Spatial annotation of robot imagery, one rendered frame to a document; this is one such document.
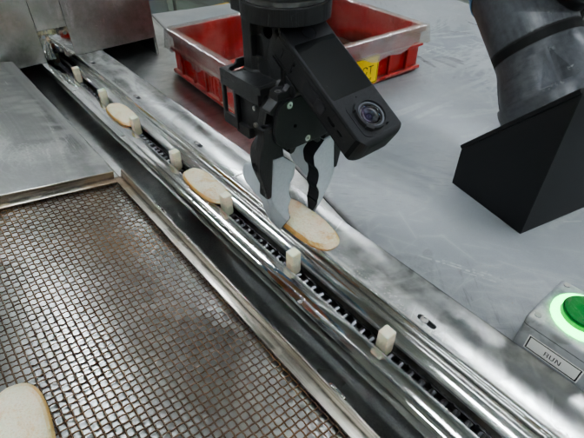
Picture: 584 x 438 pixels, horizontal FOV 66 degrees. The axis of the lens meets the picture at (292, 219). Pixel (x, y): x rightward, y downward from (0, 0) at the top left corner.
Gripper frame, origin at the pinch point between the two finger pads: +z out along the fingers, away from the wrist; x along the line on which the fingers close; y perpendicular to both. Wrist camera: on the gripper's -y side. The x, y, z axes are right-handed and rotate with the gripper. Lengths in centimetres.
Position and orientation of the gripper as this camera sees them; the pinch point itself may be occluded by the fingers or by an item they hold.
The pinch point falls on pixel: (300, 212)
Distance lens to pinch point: 45.8
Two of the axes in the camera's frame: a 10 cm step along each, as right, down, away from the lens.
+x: -7.7, 4.1, -4.8
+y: -6.3, -5.0, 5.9
